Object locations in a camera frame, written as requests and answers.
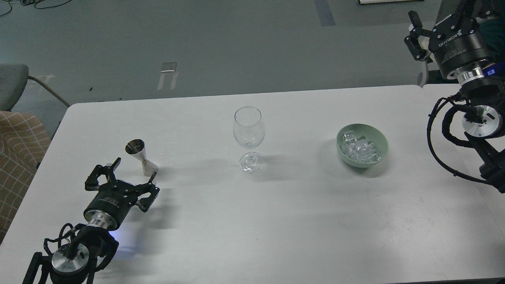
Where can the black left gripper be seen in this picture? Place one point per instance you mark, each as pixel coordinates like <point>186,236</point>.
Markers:
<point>114,199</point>

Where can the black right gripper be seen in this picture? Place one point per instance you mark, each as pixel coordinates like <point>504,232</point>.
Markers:
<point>456,44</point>

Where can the metal floor plate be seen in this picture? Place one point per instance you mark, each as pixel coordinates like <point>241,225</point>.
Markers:
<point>168,67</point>

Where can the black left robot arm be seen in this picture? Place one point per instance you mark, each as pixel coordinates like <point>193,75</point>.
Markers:
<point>82,250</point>

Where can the green bowl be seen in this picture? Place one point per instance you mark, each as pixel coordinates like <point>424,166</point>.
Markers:
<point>369,132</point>

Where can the steel double jigger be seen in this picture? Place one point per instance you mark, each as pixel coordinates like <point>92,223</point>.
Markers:
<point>137,149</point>

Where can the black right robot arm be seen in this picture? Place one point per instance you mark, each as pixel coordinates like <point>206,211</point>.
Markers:
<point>477,109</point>

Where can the clear ice cube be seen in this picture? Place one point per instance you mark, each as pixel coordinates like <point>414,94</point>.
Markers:
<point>360,149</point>

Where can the grey white chair right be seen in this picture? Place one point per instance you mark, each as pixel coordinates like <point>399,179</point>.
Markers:
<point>430,73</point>

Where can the clear wine glass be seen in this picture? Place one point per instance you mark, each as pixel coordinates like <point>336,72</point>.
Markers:
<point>249,133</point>

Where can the brown checked cushion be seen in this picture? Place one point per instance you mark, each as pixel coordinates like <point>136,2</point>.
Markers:
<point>23,143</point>

